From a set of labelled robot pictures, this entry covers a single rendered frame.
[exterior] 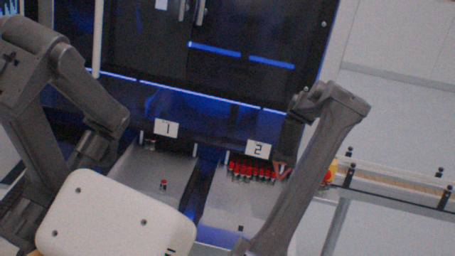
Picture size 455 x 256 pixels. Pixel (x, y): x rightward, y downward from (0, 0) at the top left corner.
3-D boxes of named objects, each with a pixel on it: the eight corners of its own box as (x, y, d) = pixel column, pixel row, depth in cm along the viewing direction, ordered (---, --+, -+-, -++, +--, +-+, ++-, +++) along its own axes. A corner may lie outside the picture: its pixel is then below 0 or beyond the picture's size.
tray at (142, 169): (134, 144, 190) (136, 136, 188) (199, 158, 188) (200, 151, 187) (102, 190, 160) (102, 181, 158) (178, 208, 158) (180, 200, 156)
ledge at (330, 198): (303, 179, 192) (303, 175, 191) (335, 186, 191) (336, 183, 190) (302, 198, 180) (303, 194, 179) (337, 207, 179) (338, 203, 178)
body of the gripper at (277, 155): (296, 150, 147) (302, 129, 143) (295, 167, 138) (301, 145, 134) (275, 145, 147) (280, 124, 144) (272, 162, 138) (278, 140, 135)
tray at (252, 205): (218, 163, 188) (220, 156, 186) (284, 178, 186) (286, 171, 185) (202, 215, 157) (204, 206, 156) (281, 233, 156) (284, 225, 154)
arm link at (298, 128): (284, 117, 134) (304, 123, 133) (287, 108, 140) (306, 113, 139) (279, 139, 137) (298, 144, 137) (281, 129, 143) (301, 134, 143)
